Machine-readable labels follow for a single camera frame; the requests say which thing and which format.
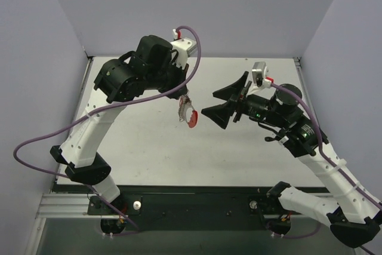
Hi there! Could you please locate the red round key tag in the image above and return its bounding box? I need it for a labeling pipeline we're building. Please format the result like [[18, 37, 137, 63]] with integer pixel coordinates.
[[187, 110, 198, 128]]

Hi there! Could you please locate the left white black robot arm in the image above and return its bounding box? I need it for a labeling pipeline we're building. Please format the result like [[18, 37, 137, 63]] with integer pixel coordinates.
[[50, 33, 197, 214]]

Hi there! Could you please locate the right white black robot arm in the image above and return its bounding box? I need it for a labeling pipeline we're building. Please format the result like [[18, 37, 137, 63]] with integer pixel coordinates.
[[202, 74, 381, 248]]

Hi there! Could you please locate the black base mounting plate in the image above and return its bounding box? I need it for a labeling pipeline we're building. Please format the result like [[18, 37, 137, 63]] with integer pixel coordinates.
[[87, 186, 291, 234]]

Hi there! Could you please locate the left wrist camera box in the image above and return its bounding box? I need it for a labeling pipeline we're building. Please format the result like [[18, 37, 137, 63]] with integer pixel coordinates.
[[170, 38, 197, 69]]

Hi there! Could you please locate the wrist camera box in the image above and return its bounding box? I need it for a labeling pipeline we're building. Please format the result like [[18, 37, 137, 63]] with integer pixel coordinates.
[[170, 38, 197, 69], [251, 62, 273, 88]]

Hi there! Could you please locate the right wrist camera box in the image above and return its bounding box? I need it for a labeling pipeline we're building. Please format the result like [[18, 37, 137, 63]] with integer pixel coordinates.
[[251, 62, 273, 88]]

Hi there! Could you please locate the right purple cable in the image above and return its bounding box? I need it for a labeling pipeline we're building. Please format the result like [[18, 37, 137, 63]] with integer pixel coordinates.
[[270, 83, 382, 211]]

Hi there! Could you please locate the purple cable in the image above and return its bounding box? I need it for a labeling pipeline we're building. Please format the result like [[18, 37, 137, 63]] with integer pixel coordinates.
[[270, 83, 382, 211], [13, 26, 201, 184]]

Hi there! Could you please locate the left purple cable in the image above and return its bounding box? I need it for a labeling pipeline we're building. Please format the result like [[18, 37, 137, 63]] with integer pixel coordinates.
[[13, 26, 201, 184]]

